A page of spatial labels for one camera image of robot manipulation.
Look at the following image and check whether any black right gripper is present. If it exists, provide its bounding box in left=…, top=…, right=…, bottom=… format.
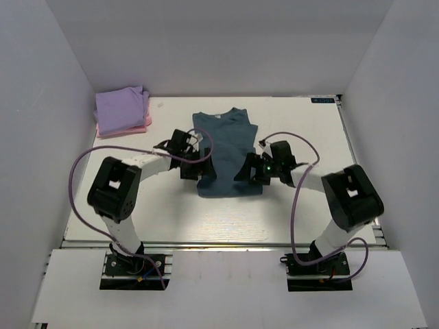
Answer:
left=235, top=152, right=282, bottom=186

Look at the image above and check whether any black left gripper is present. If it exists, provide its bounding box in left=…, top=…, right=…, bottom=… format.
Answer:
left=180, top=148, right=217, bottom=181

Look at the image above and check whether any teal blue t shirt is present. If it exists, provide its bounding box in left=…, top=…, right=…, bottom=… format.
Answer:
left=192, top=108, right=263, bottom=198

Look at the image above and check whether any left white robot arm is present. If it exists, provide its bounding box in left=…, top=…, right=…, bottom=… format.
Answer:
left=86, top=129, right=217, bottom=273

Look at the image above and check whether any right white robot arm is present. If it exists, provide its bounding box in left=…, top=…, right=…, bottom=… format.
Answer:
left=234, top=141, right=384, bottom=273

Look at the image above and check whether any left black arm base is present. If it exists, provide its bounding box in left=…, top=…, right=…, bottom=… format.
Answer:
left=99, top=252, right=172, bottom=291

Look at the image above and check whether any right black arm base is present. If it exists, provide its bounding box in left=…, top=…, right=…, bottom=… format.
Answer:
left=279, top=252, right=353, bottom=292

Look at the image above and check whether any pink folded t shirt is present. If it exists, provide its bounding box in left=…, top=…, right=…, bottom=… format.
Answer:
left=95, top=89, right=153, bottom=139

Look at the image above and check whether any dark blue corner label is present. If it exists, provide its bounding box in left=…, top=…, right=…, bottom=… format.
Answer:
left=311, top=97, right=335, bottom=103

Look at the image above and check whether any lavender folded t shirt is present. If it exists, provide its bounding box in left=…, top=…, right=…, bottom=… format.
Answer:
left=93, top=86, right=150, bottom=136

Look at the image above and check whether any aluminium front rail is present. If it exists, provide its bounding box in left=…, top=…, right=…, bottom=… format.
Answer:
left=60, top=239, right=388, bottom=250

